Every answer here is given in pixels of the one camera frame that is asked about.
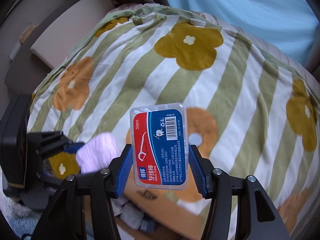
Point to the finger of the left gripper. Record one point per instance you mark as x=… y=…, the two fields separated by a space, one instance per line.
x=72 y=148

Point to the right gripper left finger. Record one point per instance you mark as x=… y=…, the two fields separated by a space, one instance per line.
x=64 y=216

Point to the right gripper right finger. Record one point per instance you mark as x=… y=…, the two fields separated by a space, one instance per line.
x=257 y=217

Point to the pink towel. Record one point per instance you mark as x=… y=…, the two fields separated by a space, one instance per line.
x=97 y=153

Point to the red blue floss box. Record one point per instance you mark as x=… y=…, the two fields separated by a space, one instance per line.
x=159 y=139

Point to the small dark blue box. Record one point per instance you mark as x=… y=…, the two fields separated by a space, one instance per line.
x=148 y=226

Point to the open cardboard box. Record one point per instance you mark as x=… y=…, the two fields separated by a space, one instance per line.
x=154 y=203

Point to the floral striped fleece blanket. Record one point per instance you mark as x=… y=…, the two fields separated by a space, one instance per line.
x=255 y=112

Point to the beige padded headboard panel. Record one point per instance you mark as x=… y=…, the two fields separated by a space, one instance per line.
x=57 y=41

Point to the light blue hanging sheet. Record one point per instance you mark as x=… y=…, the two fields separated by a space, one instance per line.
x=290 y=25

